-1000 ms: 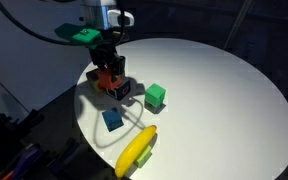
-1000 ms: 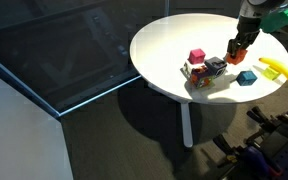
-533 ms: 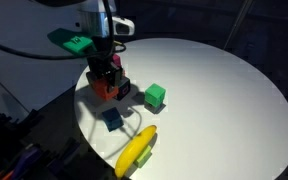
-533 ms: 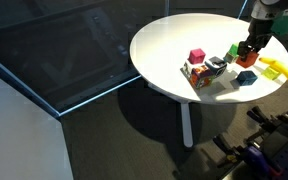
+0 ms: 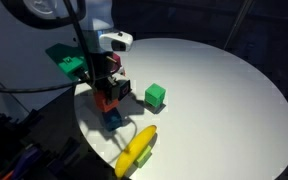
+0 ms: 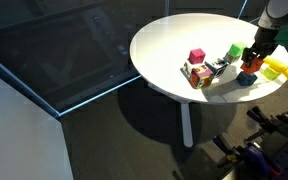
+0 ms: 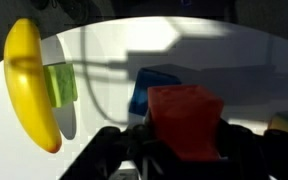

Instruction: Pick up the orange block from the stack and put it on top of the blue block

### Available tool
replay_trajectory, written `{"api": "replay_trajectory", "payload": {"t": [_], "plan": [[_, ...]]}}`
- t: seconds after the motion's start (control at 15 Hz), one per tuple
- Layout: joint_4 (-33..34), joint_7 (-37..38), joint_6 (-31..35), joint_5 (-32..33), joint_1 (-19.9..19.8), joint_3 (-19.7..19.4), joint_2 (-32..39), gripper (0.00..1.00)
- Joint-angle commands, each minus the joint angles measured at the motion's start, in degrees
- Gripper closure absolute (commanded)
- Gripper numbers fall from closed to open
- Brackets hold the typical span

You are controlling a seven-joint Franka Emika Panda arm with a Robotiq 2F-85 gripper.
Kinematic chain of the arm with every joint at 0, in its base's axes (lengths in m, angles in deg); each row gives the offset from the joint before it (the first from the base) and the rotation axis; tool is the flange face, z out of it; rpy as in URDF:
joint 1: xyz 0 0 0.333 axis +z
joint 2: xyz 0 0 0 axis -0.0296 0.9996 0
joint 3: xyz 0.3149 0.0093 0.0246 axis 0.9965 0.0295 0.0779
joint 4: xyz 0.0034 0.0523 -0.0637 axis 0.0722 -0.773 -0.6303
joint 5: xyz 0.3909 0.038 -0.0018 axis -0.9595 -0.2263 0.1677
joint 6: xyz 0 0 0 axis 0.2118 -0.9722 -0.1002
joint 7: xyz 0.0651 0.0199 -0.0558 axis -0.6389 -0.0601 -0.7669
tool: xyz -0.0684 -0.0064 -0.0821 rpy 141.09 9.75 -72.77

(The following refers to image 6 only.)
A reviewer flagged yellow banana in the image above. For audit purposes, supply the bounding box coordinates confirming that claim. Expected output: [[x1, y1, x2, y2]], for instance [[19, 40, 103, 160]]
[[262, 56, 288, 84]]

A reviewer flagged blue block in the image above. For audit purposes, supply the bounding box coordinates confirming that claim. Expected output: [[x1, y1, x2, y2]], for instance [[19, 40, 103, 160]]
[[235, 71, 258, 87]]

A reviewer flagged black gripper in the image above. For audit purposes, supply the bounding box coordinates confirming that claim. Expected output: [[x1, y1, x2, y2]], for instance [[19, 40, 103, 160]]
[[241, 27, 280, 64]]

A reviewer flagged black cube with white print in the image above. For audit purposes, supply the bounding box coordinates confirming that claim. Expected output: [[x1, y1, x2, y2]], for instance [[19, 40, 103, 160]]
[[204, 58, 229, 79]]

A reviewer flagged purple clamp with orange tip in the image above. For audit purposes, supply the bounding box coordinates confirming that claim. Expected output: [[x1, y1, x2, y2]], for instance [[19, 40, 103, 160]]
[[242, 144, 284, 179]]

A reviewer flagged lime green small block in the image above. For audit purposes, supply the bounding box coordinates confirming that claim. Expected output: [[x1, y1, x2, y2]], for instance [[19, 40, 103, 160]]
[[262, 65, 281, 81]]

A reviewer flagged magenta block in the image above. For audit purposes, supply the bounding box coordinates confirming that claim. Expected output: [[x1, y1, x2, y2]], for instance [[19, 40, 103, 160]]
[[187, 48, 207, 65]]

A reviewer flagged light blue floor rail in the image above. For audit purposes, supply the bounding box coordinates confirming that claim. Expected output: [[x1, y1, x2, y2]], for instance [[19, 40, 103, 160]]
[[0, 49, 142, 118]]

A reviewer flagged thin slanted metal rod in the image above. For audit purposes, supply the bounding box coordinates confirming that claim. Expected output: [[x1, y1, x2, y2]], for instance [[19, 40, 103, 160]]
[[236, 0, 249, 20]]

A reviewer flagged black clamp with yellow pin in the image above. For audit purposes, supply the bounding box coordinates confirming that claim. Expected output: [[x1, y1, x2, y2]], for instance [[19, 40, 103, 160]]
[[212, 134, 244, 168]]

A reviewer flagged multicolour patterned cube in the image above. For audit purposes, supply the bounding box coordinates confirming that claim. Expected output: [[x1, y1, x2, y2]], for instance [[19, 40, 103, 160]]
[[189, 64, 216, 90]]

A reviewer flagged orange block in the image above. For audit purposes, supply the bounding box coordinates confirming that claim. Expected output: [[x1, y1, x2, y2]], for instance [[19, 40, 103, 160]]
[[239, 56, 265, 75]]

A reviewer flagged white table base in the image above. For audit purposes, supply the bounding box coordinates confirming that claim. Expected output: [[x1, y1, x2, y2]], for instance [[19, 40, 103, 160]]
[[147, 82, 194, 148]]

